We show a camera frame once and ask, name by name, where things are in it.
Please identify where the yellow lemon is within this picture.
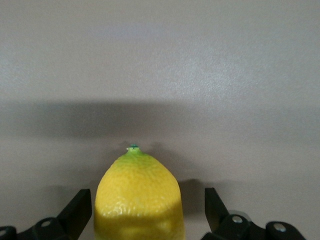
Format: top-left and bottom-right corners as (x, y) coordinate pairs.
(93, 142), (186, 240)

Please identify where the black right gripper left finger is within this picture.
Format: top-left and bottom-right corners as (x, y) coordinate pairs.
(0, 188), (93, 240)

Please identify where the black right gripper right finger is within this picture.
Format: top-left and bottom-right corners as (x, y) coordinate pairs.
(201, 187), (308, 240)

